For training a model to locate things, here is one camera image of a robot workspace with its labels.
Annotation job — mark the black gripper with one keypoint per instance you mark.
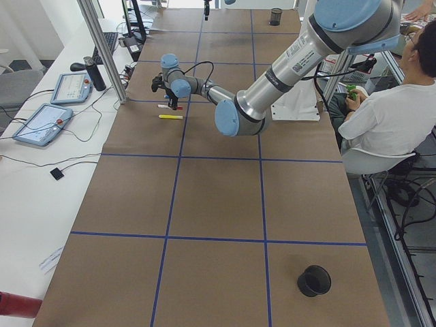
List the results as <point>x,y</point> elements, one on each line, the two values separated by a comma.
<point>206,7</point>
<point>169,94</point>

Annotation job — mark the red and white marker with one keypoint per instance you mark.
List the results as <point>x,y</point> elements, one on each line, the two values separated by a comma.
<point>170,107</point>

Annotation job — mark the yellow marker pen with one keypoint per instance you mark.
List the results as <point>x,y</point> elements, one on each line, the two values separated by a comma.
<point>168,116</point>

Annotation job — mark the black monitor stand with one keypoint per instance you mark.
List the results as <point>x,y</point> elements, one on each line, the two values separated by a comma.
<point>135,37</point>

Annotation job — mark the black mesh pen cup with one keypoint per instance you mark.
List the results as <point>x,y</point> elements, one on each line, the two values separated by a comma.
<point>275,17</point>
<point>314,281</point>

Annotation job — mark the black water bottle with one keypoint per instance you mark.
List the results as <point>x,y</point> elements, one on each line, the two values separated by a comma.
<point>94,74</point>

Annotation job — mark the far blue teach pendant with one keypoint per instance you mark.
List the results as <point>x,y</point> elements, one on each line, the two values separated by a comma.
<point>72,88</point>

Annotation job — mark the blue teach pendant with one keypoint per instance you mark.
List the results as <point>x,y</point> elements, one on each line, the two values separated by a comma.
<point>72,88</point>
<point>44,125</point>

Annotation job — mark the black computer mouse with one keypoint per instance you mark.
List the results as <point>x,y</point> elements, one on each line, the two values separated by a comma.
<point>77,67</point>

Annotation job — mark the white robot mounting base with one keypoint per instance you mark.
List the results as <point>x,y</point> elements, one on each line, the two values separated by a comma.
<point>298,104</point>

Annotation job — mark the near blue teach pendant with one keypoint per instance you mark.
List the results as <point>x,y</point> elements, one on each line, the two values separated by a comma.
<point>44,125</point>

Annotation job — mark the small black square device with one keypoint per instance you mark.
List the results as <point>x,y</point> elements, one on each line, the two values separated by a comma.
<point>57,174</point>

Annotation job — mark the white chair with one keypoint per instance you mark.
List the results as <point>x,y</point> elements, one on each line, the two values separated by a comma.
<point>362,162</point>

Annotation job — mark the person in white shirt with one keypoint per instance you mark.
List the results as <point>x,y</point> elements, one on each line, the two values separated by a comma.
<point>393,121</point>

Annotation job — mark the red cylinder object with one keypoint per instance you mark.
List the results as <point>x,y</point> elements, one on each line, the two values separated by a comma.
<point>15,305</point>

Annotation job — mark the aluminium frame post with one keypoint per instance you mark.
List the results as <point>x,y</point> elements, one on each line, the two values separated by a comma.
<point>90,17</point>

